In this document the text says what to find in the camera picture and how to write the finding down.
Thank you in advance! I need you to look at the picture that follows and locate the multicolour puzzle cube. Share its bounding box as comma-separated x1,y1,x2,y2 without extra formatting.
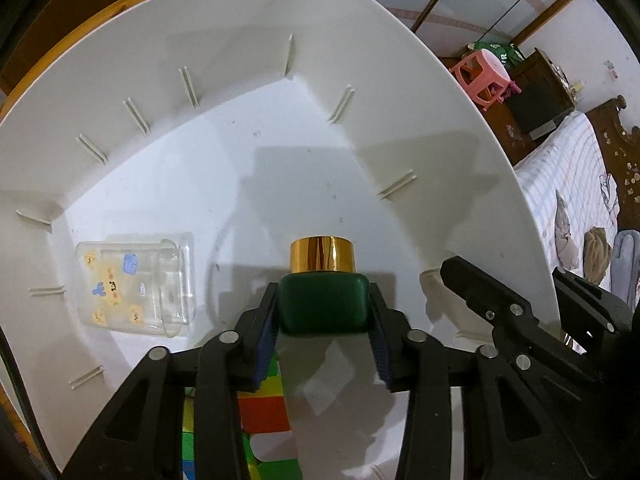
180,351,304,480

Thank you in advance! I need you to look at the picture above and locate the clear plastic cartoon case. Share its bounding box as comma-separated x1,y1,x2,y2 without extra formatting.
73,233,195,338

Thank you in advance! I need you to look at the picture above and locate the green bottle with gold cap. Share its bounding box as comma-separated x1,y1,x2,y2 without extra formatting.
278,235,370,337

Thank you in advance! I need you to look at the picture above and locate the bed with checked sheet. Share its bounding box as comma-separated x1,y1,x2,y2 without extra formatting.
514,110,620,275

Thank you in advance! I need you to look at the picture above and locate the dark wooden cabinet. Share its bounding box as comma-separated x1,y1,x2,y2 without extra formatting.
483,48,576,166

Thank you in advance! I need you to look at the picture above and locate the white plastic bin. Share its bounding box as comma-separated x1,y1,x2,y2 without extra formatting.
1,0,560,466

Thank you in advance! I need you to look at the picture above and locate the pink plastic stool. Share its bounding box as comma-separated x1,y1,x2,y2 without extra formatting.
449,49,522,112

